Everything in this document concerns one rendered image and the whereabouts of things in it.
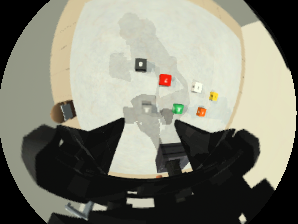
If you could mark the yellow digit block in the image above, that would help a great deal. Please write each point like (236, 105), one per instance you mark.
(213, 96)

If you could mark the red block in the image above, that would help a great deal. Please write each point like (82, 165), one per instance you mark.
(165, 79)

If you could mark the orange block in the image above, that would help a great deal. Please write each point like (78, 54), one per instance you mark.
(201, 111)

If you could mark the green block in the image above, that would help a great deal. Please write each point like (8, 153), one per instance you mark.
(178, 108)

